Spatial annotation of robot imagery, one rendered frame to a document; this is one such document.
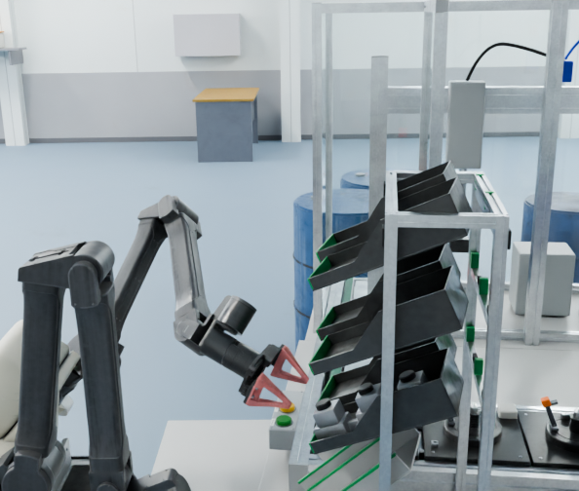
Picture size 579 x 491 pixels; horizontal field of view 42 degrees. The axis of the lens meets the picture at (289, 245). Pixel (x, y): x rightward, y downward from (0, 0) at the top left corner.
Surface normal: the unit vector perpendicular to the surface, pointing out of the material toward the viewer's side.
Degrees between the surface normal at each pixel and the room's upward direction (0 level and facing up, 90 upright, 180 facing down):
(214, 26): 90
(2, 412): 90
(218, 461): 0
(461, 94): 90
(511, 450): 0
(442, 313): 90
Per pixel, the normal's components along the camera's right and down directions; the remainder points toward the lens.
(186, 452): -0.01, -0.96
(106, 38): -0.01, 0.29
